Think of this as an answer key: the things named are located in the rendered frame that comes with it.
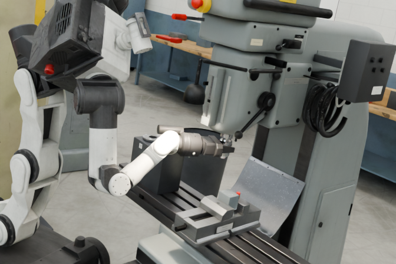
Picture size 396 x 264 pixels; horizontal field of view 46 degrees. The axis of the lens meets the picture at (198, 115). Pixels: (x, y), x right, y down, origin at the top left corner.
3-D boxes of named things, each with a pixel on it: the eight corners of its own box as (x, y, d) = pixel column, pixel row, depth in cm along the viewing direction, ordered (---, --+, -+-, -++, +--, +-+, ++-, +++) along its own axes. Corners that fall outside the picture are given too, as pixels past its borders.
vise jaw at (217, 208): (221, 221, 172) (223, 211, 171) (198, 206, 180) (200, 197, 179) (232, 218, 176) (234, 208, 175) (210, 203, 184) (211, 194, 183)
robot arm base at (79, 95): (74, 124, 153) (79, 100, 145) (69, 95, 160) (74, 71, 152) (119, 124, 159) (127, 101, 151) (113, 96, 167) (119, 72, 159)
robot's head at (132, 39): (125, 56, 160) (144, 48, 155) (116, 27, 160) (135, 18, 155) (137, 55, 165) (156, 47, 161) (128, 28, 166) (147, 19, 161)
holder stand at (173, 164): (157, 195, 200) (163, 151, 194) (128, 175, 215) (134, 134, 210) (178, 190, 208) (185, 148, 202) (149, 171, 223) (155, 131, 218)
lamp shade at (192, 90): (180, 101, 156) (182, 82, 154) (187, 97, 163) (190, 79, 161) (200, 106, 154) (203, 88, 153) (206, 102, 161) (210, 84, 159)
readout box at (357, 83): (357, 104, 160) (373, 43, 155) (335, 97, 167) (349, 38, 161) (385, 102, 174) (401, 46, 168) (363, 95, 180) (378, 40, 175)
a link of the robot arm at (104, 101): (84, 129, 148) (84, 85, 147) (78, 126, 156) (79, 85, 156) (120, 128, 153) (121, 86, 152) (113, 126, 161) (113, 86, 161)
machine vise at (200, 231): (196, 248, 165) (201, 220, 162) (170, 228, 175) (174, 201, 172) (261, 226, 188) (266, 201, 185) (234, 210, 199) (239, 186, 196)
